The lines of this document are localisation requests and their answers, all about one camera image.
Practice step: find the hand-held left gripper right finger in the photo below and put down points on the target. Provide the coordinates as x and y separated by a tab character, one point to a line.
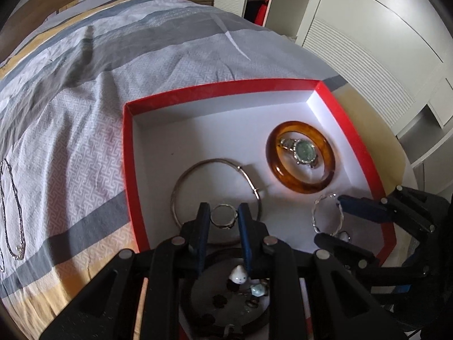
245	235

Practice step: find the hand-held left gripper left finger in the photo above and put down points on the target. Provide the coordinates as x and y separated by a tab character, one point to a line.
203	235

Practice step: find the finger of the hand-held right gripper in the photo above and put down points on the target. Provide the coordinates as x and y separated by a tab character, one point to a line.
364	209
339	246

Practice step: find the small silver charm earrings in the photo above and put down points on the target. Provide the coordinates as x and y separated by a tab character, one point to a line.
344	236

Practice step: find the twisted silver hoop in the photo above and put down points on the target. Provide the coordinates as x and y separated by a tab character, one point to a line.
315	216

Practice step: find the wide brown horn bangle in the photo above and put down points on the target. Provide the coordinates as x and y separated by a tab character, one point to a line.
186	308

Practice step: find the red cardboard box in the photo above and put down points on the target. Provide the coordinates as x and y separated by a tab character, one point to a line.
212	131

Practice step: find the thin silver bangle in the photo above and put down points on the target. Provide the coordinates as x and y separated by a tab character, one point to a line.
184	175

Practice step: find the amber resin bangle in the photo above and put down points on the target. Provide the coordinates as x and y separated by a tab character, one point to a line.
272	156

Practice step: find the white wardrobe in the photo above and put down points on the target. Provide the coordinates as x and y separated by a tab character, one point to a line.
371	42

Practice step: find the striped grey yellow duvet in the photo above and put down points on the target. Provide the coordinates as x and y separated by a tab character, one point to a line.
106	95

